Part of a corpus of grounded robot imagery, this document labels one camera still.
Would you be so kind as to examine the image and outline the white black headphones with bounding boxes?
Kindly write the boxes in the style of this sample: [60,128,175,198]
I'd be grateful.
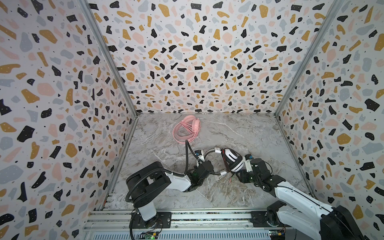
[204,148,244,176]

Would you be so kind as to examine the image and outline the pink headphones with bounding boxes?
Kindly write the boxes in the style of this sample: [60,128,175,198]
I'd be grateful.
[172,115,201,144]

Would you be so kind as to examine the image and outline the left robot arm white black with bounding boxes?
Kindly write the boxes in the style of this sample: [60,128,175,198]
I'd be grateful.
[125,161,214,222]

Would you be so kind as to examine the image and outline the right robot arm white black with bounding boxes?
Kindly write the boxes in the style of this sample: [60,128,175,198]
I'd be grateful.
[230,155,364,240]

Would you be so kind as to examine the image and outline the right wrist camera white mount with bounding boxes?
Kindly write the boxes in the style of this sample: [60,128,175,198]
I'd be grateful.
[244,154,254,173]

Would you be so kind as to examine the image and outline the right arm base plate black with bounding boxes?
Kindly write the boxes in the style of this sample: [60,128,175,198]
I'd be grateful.
[250,210,280,228]

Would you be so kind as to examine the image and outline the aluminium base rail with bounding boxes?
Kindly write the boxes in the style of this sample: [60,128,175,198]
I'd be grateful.
[82,208,310,240]

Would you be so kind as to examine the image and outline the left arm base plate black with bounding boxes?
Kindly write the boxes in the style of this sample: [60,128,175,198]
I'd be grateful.
[130,212,172,229]

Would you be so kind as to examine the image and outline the aluminium corner post right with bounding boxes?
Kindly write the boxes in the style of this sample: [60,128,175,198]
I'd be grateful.
[274,0,344,119]

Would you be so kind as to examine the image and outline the aluminium corner post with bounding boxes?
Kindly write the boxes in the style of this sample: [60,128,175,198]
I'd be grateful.
[274,0,344,119]
[78,0,138,120]

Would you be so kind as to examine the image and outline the aluminium corner post left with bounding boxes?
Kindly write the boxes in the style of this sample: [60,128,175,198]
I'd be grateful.
[78,0,138,120]

